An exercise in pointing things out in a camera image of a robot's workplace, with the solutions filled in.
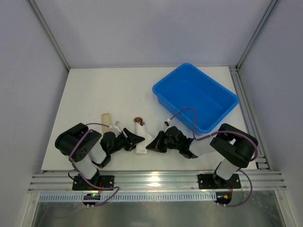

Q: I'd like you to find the copper spoon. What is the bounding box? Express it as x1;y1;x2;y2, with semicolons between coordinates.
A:
134;117;145;126

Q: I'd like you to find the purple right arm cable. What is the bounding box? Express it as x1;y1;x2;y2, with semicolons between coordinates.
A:
168;108;259;209

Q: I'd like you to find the aluminium frame post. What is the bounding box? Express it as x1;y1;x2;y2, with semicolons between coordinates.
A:
235;0;280;71
27;0;71;72

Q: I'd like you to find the aluminium front rail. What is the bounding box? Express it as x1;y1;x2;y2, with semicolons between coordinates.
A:
28;170;287;193

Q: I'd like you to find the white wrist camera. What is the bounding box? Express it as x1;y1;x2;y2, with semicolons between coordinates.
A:
164;119;172;127
111;121;121;131

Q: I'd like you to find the blue plastic bin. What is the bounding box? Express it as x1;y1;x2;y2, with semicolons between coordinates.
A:
152;63;239;135

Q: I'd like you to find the beige utensil holder case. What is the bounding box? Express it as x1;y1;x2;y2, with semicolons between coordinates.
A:
101;113;112;134

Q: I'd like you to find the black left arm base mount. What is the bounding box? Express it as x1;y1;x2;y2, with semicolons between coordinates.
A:
68;172;115;191

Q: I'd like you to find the aluminium frame post left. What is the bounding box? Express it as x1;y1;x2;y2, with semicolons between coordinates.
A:
27;0;71;72

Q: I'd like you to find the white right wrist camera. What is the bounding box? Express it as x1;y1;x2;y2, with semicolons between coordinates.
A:
164;119;172;127

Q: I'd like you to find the white slotted cable duct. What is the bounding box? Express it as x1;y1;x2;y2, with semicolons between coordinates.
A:
38;192;217;202

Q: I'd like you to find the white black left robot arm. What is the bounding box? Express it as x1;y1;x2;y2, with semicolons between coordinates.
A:
55;122;145;180

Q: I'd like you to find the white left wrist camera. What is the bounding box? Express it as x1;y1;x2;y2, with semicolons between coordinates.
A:
111;121;121;131

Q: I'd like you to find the aluminium frame post right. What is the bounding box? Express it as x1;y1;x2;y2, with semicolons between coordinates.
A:
235;0;280;71

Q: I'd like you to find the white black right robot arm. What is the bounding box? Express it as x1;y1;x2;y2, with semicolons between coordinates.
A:
146;123;258;188

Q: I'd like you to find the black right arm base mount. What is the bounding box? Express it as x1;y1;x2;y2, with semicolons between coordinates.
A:
197;174;241;190

